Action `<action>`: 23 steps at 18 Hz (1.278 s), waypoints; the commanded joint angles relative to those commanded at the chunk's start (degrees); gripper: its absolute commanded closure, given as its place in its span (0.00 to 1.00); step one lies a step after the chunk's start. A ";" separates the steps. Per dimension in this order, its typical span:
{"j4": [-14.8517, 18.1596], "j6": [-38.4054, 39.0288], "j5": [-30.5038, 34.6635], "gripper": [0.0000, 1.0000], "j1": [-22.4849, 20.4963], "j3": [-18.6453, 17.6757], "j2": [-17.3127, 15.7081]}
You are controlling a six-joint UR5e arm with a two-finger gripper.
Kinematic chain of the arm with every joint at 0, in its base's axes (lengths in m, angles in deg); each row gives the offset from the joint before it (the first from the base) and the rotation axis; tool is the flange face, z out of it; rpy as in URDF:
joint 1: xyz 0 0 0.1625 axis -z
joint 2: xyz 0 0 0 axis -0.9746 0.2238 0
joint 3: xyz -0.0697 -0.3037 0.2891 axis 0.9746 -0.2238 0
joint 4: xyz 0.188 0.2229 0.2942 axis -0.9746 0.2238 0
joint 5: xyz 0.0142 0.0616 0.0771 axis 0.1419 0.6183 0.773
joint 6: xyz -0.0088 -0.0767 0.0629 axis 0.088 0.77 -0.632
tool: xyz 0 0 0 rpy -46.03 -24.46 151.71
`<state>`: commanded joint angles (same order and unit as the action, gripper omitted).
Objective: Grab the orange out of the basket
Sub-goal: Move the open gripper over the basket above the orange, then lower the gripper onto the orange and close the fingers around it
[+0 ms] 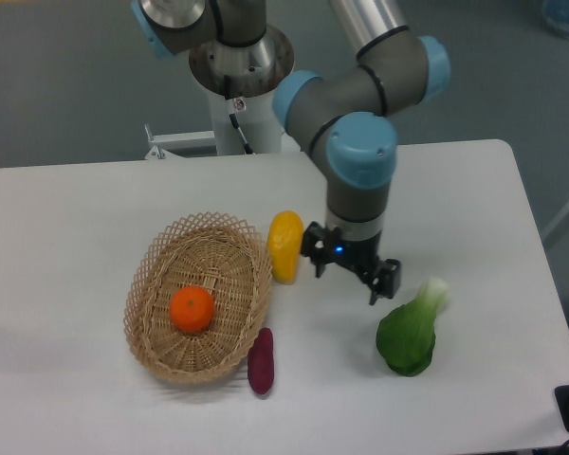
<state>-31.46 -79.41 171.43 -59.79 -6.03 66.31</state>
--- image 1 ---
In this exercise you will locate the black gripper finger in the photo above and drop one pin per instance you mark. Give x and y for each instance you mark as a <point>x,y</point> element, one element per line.
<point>383,280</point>
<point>313,247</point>

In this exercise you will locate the woven wicker basket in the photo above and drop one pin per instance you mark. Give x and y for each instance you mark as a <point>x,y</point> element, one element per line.
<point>221,253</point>

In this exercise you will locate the orange fruit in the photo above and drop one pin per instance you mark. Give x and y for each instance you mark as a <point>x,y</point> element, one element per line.
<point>191,309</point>

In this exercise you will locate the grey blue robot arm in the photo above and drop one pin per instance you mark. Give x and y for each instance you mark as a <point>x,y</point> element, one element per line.
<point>343,124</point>

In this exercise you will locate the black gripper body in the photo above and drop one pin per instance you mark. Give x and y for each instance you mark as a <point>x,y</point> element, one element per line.
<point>353,246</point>

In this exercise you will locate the yellow mango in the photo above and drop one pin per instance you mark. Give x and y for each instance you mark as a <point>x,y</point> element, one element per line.
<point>284,242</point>

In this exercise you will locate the green bok choy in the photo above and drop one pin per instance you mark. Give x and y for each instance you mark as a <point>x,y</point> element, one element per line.
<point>406,337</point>

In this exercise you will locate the purple sweet potato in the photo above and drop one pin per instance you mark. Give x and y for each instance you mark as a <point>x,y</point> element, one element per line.
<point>261,370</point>

